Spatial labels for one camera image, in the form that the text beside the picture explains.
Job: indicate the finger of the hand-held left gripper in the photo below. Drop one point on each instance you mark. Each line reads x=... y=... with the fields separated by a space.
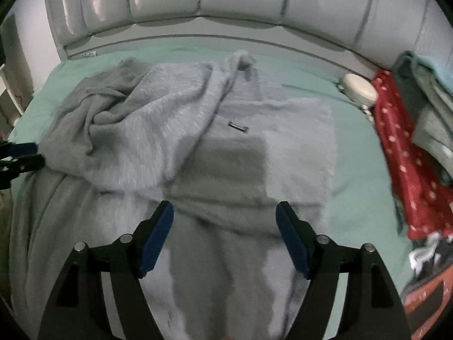
x=23 y=148
x=24 y=164

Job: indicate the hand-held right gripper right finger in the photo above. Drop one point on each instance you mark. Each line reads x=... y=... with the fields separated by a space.
x=292 y=241

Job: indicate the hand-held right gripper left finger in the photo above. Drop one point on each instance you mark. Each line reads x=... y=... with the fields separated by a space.
x=157 y=241

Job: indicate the grey printed hoodie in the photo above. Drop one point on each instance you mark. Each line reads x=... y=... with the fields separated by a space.
x=159 y=131

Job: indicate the white shelf rack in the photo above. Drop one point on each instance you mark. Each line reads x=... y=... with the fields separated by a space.
x=9 y=95

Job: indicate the green bed sheet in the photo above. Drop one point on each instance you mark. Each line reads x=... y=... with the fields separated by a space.
x=361 y=184

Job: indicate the dark grey panel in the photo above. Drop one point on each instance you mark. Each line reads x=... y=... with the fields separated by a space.
x=17 y=53

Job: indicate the red dotted cloth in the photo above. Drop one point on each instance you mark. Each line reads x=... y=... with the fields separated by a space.
x=407 y=170

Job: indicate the dark cloth with white trim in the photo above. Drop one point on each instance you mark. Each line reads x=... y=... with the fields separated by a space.
x=430 y=251

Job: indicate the brown red case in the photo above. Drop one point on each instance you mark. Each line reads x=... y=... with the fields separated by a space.
x=428 y=308

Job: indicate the cream round case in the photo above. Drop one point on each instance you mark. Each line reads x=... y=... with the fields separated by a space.
x=359 y=88

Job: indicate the grey folded cloth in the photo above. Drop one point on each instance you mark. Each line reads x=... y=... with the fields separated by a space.
x=435 y=127

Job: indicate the dark grey cloth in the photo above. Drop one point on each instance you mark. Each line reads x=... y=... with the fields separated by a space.
x=405 y=88

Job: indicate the light blue fluffy blanket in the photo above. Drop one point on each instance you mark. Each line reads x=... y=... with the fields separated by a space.
x=435 y=67

